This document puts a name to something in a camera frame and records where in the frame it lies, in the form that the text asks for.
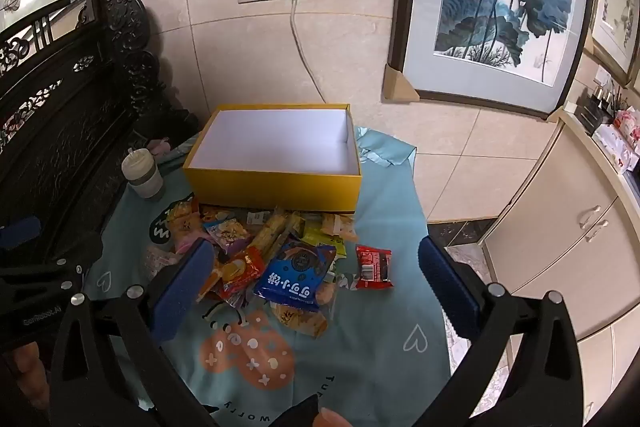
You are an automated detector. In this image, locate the white power cable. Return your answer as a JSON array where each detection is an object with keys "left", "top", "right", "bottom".
[{"left": 290, "top": 0, "right": 328, "bottom": 105}]

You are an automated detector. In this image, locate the blue cookie packet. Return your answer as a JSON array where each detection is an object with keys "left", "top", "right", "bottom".
[{"left": 252, "top": 241, "right": 337, "bottom": 312}]

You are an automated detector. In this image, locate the dark carved wooden furniture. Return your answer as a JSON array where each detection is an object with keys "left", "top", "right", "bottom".
[{"left": 0, "top": 0, "right": 201, "bottom": 258}]

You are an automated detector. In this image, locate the pink snack packet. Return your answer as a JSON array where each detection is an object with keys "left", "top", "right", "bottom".
[{"left": 142, "top": 242, "right": 181, "bottom": 283}]

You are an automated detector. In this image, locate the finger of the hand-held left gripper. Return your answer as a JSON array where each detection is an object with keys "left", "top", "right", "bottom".
[
  {"left": 0, "top": 216, "right": 42, "bottom": 250},
  {"left": 0, "top": 232, "right": 105, "bottom": 293}
]

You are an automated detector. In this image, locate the framed pale flower painting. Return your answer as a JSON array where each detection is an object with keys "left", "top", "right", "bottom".
[{"left": 582, "top": 0, "right": 640, "bottom": 88}]

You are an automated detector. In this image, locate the white lidded cup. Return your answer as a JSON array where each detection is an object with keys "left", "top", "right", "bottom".
[{"left": 121, "top": 148, "right": 166, "bottom": 202}]

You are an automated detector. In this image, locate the yellow cardboard box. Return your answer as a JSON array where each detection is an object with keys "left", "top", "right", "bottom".
[{"left": 182, "top": 103, "right": 363, "bottom": 212}]

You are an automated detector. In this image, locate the pink floral box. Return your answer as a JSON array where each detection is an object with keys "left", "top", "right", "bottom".
[{"left": 592, "top": 109, "right": 640, "bottom": 172}]

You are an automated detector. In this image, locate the purple popcorn packet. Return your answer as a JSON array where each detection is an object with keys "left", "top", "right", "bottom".
[{"left": 202, "top": 218, "right": 251, "bottom": 253}]

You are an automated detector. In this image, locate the black desk organiser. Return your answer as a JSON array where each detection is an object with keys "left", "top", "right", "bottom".
[{"left": 575, "top": 87, "right": 623, "bottom": 135}]

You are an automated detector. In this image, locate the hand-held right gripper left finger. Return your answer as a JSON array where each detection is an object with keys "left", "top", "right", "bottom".
[{"left": 49, "top": 238, "right": 216, "bottom": 427}]

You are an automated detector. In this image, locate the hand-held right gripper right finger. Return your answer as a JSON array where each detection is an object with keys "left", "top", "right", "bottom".
[{"left": 418, "top": 237, "right": 595, "bottom": 427}]

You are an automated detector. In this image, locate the cardboard corner protector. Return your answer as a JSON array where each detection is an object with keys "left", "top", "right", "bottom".
[{"left": 382, "top": 64, "right": 421, "bottom": 104}]

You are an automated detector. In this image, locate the beige cabinet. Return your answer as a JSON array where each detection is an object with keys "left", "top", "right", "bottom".
[{"left": 480, "top": 107, "right": 640, "bottom": 427}]

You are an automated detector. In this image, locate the clear stick packet yellow label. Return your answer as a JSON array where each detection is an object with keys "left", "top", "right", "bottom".
[{"left": 249, "top": 206, "right": 307, "bottom": 259}]

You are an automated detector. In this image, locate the red yellow cracker packet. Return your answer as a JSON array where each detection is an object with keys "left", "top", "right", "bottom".
[{"left": 167, "top": 199, "right": 201, "bottom": 233}]

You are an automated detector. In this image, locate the red orange snack packet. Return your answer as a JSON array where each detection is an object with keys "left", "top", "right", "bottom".
[{"left": 215, "top": 247, "right": 266, "bottom": 303}]

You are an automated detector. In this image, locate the red chocolate cake packet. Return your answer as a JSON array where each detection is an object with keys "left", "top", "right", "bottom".
[{"left": 355, "top": 245, "right": 394, "bottom": 291}]

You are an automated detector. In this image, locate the person's left hand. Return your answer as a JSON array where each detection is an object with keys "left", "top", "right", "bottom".
[{"left": 10, "top": 341, "right": 52, "bottom": 389}]

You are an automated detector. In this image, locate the person's right hand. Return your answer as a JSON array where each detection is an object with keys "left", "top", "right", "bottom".
[{"left": 316, "top": 407, "right": 353, "bottom": 427}]

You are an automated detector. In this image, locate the framed lotus painting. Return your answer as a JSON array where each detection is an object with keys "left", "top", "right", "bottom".
[{"left": 387, "top": 0, "right": 598, "bottom": 120}]

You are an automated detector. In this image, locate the teal printed cloth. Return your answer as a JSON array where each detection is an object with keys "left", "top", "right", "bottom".
[{"left": 82, "top": 126, "right": 453, "bottom": 427}]

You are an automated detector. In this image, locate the yellow clear cracker packet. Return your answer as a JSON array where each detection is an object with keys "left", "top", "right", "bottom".
[{"left": 270, "top": 302, "right": 328, "bottom": 338}]

